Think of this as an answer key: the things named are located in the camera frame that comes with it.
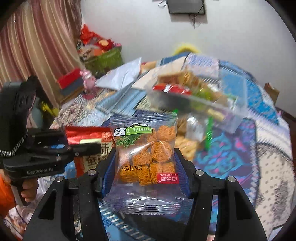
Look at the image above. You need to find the striped brown curtain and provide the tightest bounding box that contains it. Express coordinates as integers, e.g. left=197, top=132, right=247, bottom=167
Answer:
left=0, top=0, right=84, bottom=110

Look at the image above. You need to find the yellow foam tube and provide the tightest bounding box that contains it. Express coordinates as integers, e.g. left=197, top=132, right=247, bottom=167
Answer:
left=172, top=43, right=200, bottom=56

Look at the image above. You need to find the small black wall monitor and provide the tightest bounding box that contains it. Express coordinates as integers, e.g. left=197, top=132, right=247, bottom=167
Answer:
left=167, top=0, right=206, bottom=15

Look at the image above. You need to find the pink plush toy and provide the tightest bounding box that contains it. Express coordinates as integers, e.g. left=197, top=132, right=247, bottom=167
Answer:
left=79, top=70, right=97, bottom=93

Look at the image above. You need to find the large red beige packet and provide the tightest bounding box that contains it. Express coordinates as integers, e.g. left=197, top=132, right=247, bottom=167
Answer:
left=65, top=126, right=116, bottom=178

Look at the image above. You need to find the green snack sachet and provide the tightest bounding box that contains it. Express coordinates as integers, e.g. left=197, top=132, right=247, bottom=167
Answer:
left=193, top=89, right=214, bottom=102

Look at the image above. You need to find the red snack packet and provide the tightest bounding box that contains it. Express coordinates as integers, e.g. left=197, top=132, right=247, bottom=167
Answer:
left=153, top=84, right=193, bottom=96

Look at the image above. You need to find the person's left hand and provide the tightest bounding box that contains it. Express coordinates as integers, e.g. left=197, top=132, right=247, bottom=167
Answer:
left=20, top=178, right=39, bottom=202

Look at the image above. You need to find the small cardboard box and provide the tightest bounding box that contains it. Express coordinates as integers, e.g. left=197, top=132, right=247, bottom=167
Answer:
left=264, top=82, right=280, bottom=104

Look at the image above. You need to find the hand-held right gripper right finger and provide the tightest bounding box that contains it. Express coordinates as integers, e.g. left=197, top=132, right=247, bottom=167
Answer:
left=174, top=148, right=268, bottom=241

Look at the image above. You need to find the white pillow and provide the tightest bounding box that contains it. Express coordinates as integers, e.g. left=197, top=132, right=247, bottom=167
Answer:
left=95, top=57, right=142, bottom=90

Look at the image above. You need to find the red gift box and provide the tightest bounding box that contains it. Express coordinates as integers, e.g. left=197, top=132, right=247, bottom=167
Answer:
left=57, top=68, right=83, bottom=90

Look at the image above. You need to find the orange noodle ball packet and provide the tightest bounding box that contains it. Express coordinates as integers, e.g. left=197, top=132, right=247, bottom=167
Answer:
left=101, top=111, right=194, bottom=217

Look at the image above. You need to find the pile of red clutter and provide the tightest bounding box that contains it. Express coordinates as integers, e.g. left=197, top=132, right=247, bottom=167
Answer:
left=76, top=24, right=122, bottom=59

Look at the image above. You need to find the grey box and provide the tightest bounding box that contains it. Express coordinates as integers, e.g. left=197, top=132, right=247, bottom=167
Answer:
left=60, top=80, right=84, bottom=97

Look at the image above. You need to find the clear plastic container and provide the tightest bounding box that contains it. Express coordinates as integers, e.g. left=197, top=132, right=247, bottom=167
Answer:
left=147, top=52, right=249, bottom=134

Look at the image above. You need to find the green bag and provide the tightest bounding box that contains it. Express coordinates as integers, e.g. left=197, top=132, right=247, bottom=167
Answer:
left=80, top=47, right=123, bottom=73

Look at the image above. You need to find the clear chips packet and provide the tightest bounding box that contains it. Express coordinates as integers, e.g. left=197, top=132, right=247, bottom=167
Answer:
left=178, top=115, right=215, bottom=161

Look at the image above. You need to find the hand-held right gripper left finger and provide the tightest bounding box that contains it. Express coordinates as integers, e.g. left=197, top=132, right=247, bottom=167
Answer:
left=23, top=148, right=116, bottom=241

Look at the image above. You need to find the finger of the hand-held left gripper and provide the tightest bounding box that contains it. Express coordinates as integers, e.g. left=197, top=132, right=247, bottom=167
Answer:
left=67, top=142, right=102, bottom=160
left=27, top=129, right=68, bottom=151

